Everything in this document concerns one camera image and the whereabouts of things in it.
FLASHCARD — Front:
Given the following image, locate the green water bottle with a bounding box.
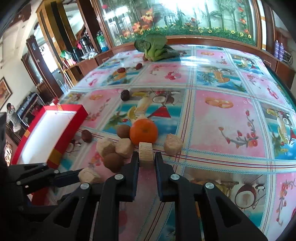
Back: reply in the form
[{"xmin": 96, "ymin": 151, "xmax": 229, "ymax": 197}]
[{"xmin": 96, "ymin": 30, "xmax": 109, "ymax": 52}]

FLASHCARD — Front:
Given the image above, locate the wooden side counter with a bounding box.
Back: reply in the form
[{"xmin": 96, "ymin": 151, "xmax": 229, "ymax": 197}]
[{"xmin": 62, "ymin": 50, "xmax": 116, "ymax": 88}]

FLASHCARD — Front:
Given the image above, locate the framed wall picture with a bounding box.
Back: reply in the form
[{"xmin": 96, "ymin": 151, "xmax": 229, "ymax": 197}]
[{"xmin": 0, "ymin": 76, "xmax": 13, "ymax": 110}]

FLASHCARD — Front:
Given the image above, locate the table with dark cloth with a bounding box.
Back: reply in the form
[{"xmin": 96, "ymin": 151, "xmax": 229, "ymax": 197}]
[{"xmin": 16, "ymin": 93, "xmax": 44, "ymax": 127}]

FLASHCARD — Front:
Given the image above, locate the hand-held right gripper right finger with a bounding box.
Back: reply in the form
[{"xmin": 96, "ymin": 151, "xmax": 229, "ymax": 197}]
[{"xmin": 154, "ymin": 152, "xmax": 270, "ymax": 241}]

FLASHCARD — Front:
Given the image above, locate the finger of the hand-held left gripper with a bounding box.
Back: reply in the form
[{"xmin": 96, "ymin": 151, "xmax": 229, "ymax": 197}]
[{"xmin": 9, "ymin": 163, "xmax": 82, "ymax": 195}]

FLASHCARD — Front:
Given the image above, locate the red box with white inside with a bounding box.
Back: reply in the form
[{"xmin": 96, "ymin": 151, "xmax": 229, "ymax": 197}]
[{"xmin": 10, "ymin": 104, "xmax": 89, "ymax": 169}]

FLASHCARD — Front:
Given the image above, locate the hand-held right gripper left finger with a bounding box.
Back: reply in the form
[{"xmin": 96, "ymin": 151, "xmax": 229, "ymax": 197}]
[{"xmin": 30, "ymin": 151, "xmax": 140, "ymax": 241}]

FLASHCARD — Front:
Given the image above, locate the printed plastic tablecloth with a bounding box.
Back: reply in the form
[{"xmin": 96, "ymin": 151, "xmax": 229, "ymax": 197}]
[{"xmin": 44, "ymin": 44, "xmax": 296, "ymax": 241}]

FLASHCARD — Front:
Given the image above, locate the green bok choy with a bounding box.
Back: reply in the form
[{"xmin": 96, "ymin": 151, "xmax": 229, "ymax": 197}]
[{"xmin": 134, "ymin": 34, "xmax": 180, "ymax": 62}]

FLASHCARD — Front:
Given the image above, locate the broom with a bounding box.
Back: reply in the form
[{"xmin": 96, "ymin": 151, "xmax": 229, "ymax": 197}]
[{"xmin": 60, "ymin": 64, "xmax": 70, "ymax": 90}]

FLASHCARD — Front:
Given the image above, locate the brown water chestnut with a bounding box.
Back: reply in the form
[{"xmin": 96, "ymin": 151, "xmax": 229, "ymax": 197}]
[
  {"xmin": 102, "ymin": 153, "xmax": 124, "ymax": 173},
  {"xmin": 116, "ymin": 125, "xmax": 131, "ymax": 139}
]

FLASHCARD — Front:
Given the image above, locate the orange mandarin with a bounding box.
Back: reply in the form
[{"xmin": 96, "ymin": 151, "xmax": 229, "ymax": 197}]
[{"xmin": 129, "ymin": 119, "xmax": 159, "ymax": 143}]

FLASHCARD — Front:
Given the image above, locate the steel thermos jug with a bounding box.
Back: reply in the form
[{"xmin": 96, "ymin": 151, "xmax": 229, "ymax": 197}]
[{"xmin": 80, "ymin": 37, "xmax": 93, "ymax": 55}]

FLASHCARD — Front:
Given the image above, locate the floral glass partition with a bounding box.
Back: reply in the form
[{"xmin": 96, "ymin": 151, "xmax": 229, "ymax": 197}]
[{"xmin": 95, "ymin": 0, "xmax": 262, "ymax": 47}]

